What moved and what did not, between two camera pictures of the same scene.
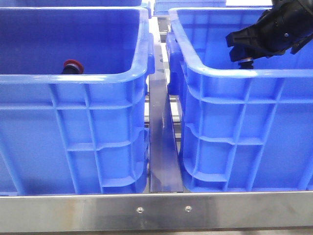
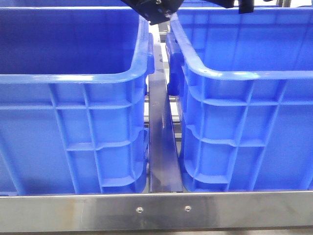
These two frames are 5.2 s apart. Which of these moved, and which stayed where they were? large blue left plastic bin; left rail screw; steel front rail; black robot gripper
Moved: black robot gripper
Stayed: steel front rail; large blue left plastic bin; left rail screw
